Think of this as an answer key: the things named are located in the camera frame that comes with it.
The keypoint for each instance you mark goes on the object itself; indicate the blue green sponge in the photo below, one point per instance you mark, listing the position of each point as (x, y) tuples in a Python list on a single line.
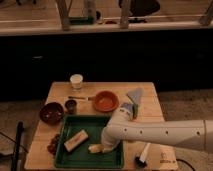
[(132, 107)]

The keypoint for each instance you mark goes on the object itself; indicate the green plastic tray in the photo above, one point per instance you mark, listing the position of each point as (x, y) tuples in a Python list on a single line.
[(80, 157)]

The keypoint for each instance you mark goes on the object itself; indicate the dark maroon bowl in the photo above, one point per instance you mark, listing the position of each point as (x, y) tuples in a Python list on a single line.
[(52, 113)]

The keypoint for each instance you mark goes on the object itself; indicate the black pole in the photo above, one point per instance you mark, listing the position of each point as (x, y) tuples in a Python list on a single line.
[(16, 149)]

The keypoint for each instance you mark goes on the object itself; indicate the small dark metal cup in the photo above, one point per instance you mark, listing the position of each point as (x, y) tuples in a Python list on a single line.
[(71, 106)]

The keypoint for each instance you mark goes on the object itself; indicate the beige wooden block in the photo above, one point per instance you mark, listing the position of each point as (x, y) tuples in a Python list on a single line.
[(76, 140)]

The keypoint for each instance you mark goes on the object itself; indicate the orange red bowl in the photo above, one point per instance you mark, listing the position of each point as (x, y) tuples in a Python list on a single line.
[(105, 101)]

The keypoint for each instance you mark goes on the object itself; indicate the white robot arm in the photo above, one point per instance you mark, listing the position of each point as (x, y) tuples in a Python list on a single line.
[(189, 134)]

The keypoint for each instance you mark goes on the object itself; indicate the white paper cup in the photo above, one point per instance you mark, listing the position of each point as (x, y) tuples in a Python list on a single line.
[(76, 81)]

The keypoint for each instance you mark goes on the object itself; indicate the white black dish brush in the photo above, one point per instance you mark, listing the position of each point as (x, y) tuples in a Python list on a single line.
[(141, 158)]

